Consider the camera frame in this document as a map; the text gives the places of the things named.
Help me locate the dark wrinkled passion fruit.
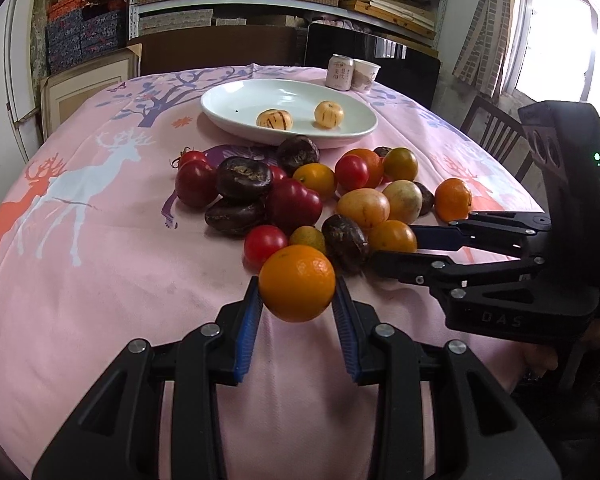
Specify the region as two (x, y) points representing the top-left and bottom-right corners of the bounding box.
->
(414, 181), (434, 216)

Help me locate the orange yellow tomato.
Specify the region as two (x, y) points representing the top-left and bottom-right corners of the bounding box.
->
(367, 220), (417, 254)

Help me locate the large orange mandarin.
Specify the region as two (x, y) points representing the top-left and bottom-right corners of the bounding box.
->
(434, 178), (472, 223)

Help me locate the yellow-green round fruit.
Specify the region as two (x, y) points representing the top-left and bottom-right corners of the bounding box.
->
(382, 180), (422, 224)

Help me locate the small orange fruit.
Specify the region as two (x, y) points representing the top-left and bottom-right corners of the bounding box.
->
(259, 245), (336, 323)

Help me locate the orange yellow passion fruit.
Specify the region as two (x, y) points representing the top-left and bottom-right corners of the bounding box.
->
(336, 188), (390, 230)

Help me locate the green orange mandarin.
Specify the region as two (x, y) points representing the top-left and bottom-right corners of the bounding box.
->
(382, 148), (419, 181)

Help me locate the dark purple passion fruit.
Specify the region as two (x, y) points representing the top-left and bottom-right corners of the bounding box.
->
(374, 146), (391, 157)

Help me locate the red cherry tomato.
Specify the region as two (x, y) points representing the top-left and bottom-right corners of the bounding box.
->
(335, 155), (370, 192)

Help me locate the right hand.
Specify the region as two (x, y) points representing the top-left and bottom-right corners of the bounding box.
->
(520, 320), (600, 377)

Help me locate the dark wooden chair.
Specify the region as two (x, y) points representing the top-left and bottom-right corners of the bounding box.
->
(460, 96), (533, 182)

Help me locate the pink deer tablecloth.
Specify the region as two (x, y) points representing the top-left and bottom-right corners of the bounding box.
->
(0, 63), (546, 480)

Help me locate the striped yellow round fruit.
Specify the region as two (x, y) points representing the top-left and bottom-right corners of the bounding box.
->
(314, 101), (344, 129)

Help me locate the black glossy panel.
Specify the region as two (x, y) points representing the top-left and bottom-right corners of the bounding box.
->
(304, 23), (441, 108)

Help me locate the white paper cup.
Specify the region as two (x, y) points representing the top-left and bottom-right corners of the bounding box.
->
(351, 58), (380, 93)

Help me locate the pink drink can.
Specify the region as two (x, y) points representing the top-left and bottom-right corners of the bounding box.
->
(325, 54), (354, 91)

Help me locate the striped yellow melon fruit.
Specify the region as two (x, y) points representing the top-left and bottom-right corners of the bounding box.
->
(257, 108), (294, 130)

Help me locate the white oval plate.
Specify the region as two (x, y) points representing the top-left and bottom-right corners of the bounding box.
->
(200, 79), (378, 148)

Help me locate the framed picture leaning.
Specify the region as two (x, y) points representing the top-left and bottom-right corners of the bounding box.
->
(41, 44), (142, 141)

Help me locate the window with white frame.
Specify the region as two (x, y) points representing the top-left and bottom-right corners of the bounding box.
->
(504, 0), (600, 112)

